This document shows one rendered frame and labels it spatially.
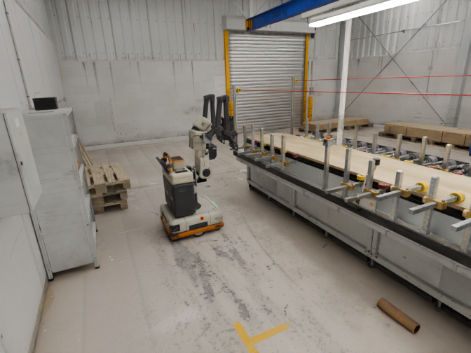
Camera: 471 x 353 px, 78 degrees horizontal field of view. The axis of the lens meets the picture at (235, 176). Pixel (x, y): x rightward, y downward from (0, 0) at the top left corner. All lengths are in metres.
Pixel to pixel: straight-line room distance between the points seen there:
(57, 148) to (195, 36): 7.49
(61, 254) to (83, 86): 6.55
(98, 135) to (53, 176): 6.41
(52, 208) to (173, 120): 6.91
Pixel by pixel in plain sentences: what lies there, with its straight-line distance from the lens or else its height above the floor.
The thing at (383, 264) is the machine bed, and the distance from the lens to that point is 3.09.
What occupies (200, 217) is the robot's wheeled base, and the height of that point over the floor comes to 0.25.
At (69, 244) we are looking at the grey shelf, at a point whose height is 0.34.
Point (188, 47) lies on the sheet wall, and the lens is 9.74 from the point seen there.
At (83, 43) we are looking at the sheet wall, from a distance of 9.34.
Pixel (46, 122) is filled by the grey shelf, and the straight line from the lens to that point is 2.92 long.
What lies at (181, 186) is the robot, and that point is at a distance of 3.29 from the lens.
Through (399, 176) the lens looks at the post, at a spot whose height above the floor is 1.06.
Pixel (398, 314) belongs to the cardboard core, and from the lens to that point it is 2.68.
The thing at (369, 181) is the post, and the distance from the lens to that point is 2.62.
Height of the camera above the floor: 1.77
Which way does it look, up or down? 18 degrees down
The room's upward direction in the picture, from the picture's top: 2 degrees counter-clockwise
